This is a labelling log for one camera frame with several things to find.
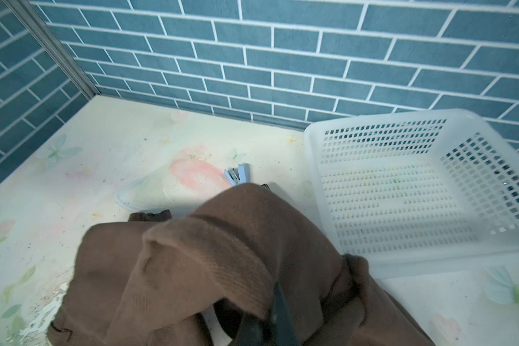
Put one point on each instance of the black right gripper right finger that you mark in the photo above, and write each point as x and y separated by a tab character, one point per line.
280	324

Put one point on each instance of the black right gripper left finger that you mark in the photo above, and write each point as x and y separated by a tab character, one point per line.
252	332

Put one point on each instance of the brown trousers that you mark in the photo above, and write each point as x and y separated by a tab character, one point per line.
148	280

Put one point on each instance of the white plastic basket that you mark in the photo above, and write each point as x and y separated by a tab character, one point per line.
416	193

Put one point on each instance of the aluminium corner post left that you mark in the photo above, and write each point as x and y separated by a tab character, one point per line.
32	21

